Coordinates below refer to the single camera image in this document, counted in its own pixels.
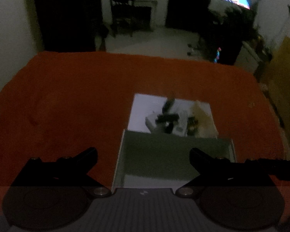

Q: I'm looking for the brown tube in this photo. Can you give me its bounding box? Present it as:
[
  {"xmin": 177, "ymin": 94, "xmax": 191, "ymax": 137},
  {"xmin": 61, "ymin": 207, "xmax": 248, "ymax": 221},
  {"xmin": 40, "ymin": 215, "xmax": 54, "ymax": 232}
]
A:
[{"xmin": 162, "ymin": 97, "xmax": 176, "ymax": 113}]

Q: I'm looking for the small dark bottle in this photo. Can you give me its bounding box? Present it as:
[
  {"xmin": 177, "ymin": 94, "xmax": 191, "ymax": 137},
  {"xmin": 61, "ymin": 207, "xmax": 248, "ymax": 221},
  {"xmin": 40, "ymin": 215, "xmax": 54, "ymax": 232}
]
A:
[{"xmin": 187, "ymin": 116, "xmax": 199, "ymax": 136}]

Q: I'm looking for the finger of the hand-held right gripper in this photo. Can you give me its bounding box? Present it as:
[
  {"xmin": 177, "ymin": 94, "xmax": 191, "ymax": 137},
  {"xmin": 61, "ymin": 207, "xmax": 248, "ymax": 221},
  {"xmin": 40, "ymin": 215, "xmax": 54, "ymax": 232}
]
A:
[{"xmin": 246, "ymin": 158, "xmax": 290, "ymax": 182}]

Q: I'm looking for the cream foam block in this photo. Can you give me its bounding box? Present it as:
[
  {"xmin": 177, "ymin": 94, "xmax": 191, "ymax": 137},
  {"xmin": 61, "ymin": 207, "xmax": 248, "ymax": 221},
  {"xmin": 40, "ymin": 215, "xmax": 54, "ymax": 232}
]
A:
[{"xmin": 191, "ymin": 100, "xmax": 219, "ymax": 138}]

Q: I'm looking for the dark television cabinet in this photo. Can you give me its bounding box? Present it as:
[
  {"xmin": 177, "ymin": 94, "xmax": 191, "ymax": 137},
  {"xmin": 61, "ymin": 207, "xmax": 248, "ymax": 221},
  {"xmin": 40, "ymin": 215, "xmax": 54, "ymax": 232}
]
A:
[{"xmin": 199, "ymin": 7, "xmax": 257, "ymax": 66}]

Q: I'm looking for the dark wooden chair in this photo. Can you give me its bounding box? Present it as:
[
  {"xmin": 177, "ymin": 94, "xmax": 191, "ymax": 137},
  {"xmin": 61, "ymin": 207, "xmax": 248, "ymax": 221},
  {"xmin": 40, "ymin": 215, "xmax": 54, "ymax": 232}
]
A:
[{"xmin": 108, "ymin": 0, "xmax": 136, "ymax": 38}]

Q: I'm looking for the dark curtain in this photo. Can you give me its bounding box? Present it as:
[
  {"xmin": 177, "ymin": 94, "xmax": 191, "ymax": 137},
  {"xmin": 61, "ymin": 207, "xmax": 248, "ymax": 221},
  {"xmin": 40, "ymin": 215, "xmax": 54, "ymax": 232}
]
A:
[{"xmin": 32, "ymin": 0, "xmax": 103, "ymax": 52}]

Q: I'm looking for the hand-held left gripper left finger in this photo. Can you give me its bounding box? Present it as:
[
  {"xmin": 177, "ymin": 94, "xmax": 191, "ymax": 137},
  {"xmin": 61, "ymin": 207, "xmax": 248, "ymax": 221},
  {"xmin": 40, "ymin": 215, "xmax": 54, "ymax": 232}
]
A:
[{"xmin": 12, "ymin": 147, "xmax": 111, "ymax": 198}]

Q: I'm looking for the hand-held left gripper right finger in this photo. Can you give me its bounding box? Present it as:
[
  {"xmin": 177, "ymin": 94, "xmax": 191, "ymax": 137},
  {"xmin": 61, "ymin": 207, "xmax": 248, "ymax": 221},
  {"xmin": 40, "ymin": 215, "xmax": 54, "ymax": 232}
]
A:
[{"xmin": 175, "ymin": 147, "xmax": 279, "ymax": 199}]

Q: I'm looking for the orange cloth covered desktop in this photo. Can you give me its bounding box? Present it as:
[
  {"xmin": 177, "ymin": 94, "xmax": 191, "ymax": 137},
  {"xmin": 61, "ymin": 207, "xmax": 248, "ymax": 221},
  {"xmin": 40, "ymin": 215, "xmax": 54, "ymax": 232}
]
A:
[{"xmin": 0, "ymin": 51, "xmax": 290, "ymax": 223}]

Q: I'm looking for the clear glass tube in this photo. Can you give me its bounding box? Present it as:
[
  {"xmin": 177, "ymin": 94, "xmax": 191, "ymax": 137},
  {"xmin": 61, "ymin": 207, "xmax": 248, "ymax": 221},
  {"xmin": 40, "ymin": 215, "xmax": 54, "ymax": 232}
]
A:
[{"xmin": 175, "ymin": 112, "xmax": 188, "ymax": 136}]

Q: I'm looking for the white cabinet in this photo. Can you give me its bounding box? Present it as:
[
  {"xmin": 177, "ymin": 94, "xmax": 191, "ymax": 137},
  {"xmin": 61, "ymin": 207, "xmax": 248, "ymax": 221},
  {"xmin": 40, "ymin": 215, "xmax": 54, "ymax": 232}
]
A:
[{"xmin": 234, "ymin": 41, "xmax": 260, "ymax": 74}]

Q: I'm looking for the small side table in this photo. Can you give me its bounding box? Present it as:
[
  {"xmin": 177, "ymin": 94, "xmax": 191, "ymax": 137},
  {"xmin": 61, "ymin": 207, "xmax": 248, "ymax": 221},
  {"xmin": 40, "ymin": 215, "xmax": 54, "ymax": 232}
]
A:
[{"xmin": 133, "ymin": 0, "xmax": 159, "ymax": 32}]

